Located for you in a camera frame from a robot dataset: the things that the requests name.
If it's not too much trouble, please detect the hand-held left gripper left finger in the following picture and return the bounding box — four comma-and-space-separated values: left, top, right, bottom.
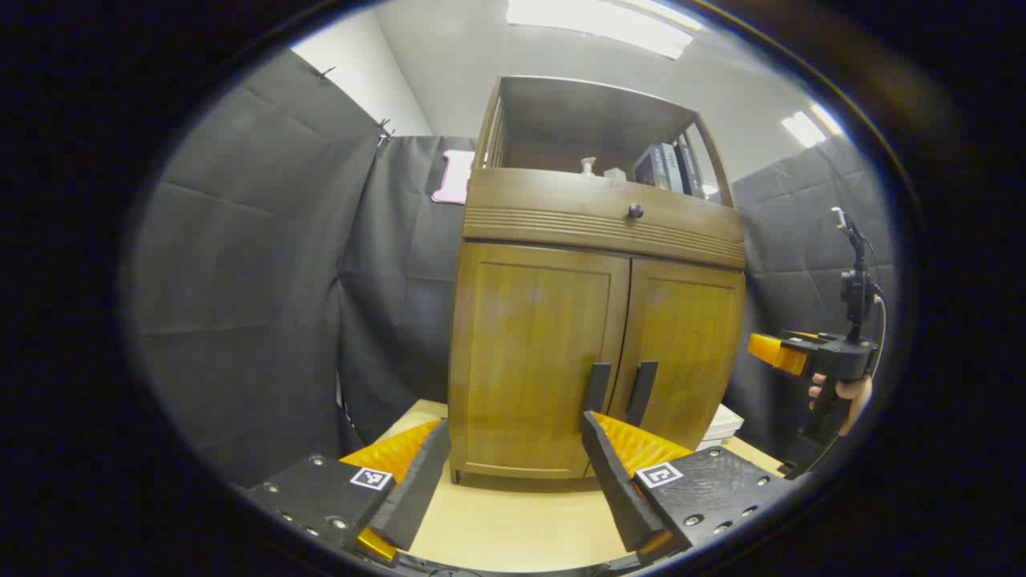
244, 417, 451, 566

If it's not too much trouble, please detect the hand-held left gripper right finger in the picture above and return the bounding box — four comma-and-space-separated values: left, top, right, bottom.
580, 410, 796, 566

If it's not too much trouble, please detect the wooden shoe cabinet door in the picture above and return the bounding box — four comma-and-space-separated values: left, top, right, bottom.
450, 243, 632, 480
609, 258, 746, 450

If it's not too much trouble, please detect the black door handle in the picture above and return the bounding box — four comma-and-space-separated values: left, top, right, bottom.
625, 361, 658, 427
583, 362, 612, 434

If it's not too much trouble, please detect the wooden double-door shoe cabinet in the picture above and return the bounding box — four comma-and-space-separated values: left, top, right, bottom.
446, 75, 748, 486

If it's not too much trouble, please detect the wooden cabinet drawer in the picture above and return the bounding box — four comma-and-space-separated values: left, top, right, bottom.
463, 167, 746, 269

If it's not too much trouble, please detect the white paper stack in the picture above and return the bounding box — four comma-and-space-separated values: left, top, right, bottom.
696, 405, 745, 450

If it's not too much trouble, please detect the grey book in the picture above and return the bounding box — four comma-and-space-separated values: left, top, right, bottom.
660, 143, 685, 194

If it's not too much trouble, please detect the small ceiling light panel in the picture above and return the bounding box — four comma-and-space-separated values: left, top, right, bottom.
782, 104, 844, 149

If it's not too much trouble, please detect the black backdrop cloth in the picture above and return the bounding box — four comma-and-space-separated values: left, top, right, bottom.
128, 48, 895, 490

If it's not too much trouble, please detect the large ceiling light panel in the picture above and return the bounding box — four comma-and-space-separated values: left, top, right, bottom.
505, 0, 694, 61

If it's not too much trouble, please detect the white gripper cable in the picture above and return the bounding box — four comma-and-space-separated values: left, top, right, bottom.
872, 295, 887, 377

